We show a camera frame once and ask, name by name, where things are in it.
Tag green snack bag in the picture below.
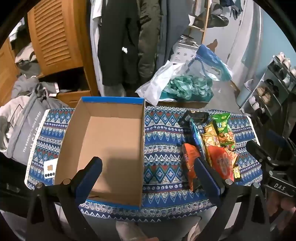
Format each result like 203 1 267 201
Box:
211 112 236 149

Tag grey folded clothes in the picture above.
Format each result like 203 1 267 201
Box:
9 22 41 78

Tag white card with dots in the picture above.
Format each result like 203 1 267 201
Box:
44 159 58 179

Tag white garment pile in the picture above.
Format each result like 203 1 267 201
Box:
0 95 31 152

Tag hanging olive jacket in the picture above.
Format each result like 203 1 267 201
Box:
137 0 163 82

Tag person's right hand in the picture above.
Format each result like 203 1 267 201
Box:
268 192 296 230

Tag wooden shelf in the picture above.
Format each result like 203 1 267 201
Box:
187 0 230 45

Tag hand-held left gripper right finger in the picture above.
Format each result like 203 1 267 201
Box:
194 158 271 241

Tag grey tote bag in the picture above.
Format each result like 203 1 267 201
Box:
5 82 49 165

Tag orange snack box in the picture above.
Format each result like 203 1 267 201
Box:
182 143 202 192

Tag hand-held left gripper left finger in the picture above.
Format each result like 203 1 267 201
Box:
26 156 103 241

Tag brown shoes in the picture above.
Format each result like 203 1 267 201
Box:
256 86 273 103

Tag hanging grey-blue garment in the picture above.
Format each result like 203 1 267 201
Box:
159 0 184 70

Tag black shoes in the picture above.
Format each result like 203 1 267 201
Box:
265 78 280 91

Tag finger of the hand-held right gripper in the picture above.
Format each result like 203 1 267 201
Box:
246 140 273 166
266 130 288 149

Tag louvred wooden door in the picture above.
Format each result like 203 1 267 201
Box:
27 0 86 75

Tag white plastic bag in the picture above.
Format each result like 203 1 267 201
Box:
135 61 193 105

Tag hanging white garment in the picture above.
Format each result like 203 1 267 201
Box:
89 0 105 98

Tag yellow snack bag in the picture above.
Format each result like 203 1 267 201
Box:
202 123 219 152

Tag red-orange snack bag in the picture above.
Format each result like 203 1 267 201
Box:
207 146 237 181

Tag white shoes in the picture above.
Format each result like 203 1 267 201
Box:
248 96 261 110

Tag blue plastic bag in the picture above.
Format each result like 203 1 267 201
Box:
187 44 233 82

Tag blue-edged cardboard box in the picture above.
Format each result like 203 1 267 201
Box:
54 97 146 211

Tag grey shoe rack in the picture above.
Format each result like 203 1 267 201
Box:
239 53 296 117

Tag white printed box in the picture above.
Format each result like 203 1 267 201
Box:
172 35 202 63

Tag blue patterned tablecloth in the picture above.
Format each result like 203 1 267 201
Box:
24 105 263 220

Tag wooden wardrobe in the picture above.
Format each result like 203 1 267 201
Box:
0 0 100 107

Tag hanging black coat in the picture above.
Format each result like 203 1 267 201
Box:
97 0 142 88

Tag blue snack packet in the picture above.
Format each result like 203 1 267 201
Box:
190 118 206 159

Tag teal plastic bag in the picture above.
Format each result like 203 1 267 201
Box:
162 75 214 102

